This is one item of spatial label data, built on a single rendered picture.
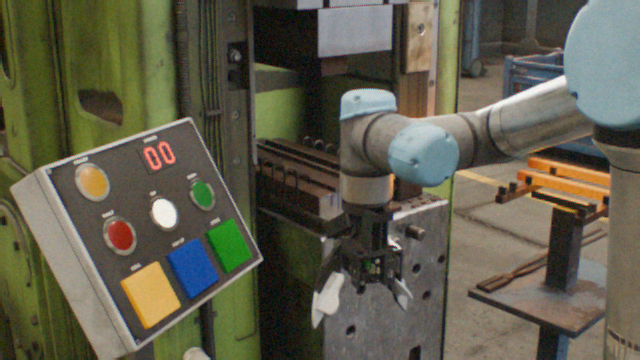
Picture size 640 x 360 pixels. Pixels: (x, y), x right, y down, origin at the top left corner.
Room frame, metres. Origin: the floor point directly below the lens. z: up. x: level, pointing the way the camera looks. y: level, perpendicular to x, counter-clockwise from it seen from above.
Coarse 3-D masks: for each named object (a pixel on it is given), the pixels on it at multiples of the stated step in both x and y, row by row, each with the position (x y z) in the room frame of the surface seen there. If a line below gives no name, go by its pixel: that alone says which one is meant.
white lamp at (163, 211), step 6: (156, 204) 1.02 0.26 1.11; (162, 204) 1.03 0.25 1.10; (168, 204) 1.04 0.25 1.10; (156, 210) 1.01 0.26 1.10; (162, 210) 1.02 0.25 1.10; (168, 210) 1.03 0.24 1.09; (156, 216) 1.01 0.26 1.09; (162, 216) 1.02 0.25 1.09; (168, 216) 1.03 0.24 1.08; (174, 216) 1.04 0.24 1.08; (162, 222) 1.01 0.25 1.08; (168, 222) 1.02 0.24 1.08; (174, 222) 1.03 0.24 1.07
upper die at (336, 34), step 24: (264, 24) 1.56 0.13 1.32; (288, 24) 1.49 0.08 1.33; (312, 24) 1.43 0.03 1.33; (336, 24) 1.45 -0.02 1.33; (360, 24) 1.49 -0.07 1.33; (384, 24) 1.53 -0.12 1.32; (264, 48) 1.56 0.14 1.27; (288, 48) 1.49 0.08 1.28; (312, 48) 1.43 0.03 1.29; (336, 48) 1.45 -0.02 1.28; (360, 48) 1.49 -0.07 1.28; (384, 48) 1.53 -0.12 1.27
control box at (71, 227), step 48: (144, 144) 1.08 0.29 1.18; (192, 144) 1.17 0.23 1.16; (48, 192) 0.90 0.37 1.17; (144, 192) 1.02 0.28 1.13; (48, 240) 0.90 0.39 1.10; (96, 240) 0.90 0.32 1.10; (144, 240) 0.97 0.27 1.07; (96, 288) 0.87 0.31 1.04; (96, 336) 0.87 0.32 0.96; (144, 336) 0.87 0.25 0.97
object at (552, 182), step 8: (520, 176) 1.74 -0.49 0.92; (536, 176) 1.71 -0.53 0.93; (544, 176) 1.70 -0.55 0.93; (552, 176) 1.70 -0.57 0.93; (536, 184) 1.70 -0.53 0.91; (544, 184) 1.69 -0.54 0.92; (552, 184) 1.67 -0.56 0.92; (560, 184) 1.66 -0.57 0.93; (568, 184) 1.64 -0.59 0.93; (576, 184) 1.64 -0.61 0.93; (584, 184) 1.64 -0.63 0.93; (568, 192) 1.64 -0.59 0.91; (576, 192) 1.63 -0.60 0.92; (584, 192) 1.61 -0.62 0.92; (592, 192) 1.60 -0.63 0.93; (600, 192) 1.58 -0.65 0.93; (608, 192) 1.58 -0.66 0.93; (600, 200) 1.58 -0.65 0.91
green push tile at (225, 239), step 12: (216, 228) 1.09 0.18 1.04; (228, 228) 1.11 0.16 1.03; (216, 240) 1.07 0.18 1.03; (228, 240) 1.09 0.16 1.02; (240, 240) 1.12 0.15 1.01; (216, 252) 1.06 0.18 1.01; (228, 252) 1.08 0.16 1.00; (240, 252) 1.10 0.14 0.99; (228, 264) 1.06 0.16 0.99; (240, 264) 1.08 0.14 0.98
